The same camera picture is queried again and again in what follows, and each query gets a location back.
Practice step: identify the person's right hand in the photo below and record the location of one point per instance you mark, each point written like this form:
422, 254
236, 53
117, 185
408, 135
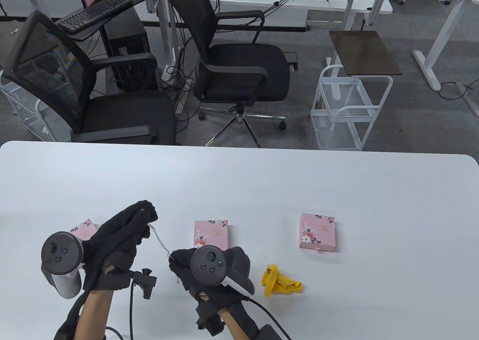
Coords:
183, 265

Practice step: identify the person's left hand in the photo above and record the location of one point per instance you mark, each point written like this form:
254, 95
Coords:
116, 239

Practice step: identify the yellow cleaning cloth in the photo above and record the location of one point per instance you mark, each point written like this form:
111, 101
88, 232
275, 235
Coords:
280, 284

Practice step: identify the pink floral box sleeve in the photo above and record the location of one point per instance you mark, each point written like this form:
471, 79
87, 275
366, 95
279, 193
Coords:
318, 231

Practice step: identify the person's right forearm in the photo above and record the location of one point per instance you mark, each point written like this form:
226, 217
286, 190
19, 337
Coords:
235, 323

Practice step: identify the person's left forearm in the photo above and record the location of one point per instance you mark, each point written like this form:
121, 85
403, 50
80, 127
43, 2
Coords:
91, 315

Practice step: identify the black labelled forearm box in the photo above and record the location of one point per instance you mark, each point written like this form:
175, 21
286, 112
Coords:
269, 332

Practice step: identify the grey hand controller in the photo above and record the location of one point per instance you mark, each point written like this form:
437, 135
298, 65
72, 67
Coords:
60, 252
207, 265

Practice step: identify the pink floral gift box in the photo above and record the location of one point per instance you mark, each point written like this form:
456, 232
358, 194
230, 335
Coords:
86, 229

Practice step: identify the black mesh office chair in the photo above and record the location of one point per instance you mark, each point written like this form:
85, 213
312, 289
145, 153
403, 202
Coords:
123, 115

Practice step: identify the black computer tower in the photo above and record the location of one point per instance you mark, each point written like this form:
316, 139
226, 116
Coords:
127, 37

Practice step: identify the black chair chrome base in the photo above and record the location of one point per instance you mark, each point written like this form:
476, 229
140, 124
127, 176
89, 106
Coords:
243, 70

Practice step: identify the black keyboard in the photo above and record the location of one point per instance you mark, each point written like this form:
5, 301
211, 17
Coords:
93, 12

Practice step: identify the dark brown wooden board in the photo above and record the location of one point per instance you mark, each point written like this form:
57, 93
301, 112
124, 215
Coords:
365, 52

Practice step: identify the white desk foot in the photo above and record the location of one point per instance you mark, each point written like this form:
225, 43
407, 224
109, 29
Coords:
472, 106

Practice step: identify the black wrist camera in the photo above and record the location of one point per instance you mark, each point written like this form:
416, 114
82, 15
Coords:
209, 317
146, 280

